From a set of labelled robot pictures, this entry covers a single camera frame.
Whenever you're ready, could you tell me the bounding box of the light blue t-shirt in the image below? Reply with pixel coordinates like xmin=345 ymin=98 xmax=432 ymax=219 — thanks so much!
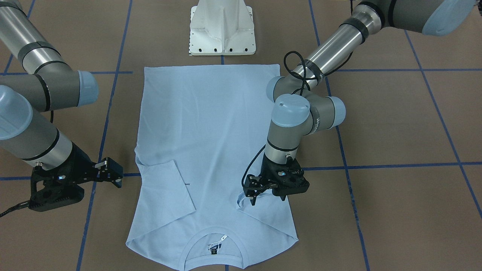
xmin=126 ymin=64 xmax=298 ymax=271

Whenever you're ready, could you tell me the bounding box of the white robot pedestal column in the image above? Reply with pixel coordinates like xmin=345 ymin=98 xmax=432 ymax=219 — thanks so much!
xmin=188 ymin=0 xmax=256 ymax=56

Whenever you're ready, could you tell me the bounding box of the white garment tag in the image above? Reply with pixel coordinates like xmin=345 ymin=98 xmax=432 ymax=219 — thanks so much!
xmin=210 ymin=235 xmax=227 ymax=250

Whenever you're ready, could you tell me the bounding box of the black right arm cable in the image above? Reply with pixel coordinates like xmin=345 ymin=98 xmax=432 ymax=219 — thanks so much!
xmin=0 ymin=201 xmax=31 ymax=218

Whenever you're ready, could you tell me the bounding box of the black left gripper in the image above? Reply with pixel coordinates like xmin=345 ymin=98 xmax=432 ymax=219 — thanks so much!
xmin=243 ymin=155 xmax=310 ymax=206

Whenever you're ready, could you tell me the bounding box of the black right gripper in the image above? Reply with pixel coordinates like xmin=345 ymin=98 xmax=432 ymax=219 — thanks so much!
xmin=29 ymin=144 xmax=124 ymax=212

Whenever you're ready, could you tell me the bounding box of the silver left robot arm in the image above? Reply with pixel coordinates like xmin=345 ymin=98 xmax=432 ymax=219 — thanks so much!
xmin=242 ymin=0 xmax=476 ymax=206

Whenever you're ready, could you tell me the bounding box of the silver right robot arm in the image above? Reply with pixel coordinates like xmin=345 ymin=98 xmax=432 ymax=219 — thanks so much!
xmin=0 ymin=0 xmax=124 ymax=216

